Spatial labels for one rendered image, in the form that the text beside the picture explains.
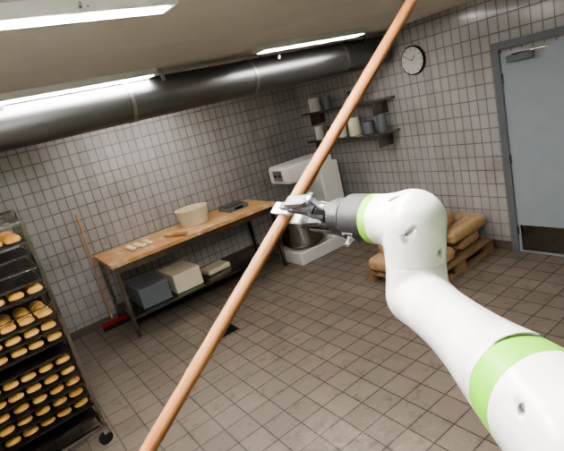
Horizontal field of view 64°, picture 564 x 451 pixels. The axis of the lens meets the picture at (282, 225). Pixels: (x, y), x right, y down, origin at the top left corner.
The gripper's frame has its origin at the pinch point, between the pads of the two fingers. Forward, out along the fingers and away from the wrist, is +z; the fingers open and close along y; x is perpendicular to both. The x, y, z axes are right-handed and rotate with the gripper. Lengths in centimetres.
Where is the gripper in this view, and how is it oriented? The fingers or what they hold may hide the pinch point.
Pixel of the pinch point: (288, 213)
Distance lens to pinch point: 104.2
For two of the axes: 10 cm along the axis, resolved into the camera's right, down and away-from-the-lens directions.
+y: 6.5, 5.6, 5.2
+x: 4.8, -8.3, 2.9
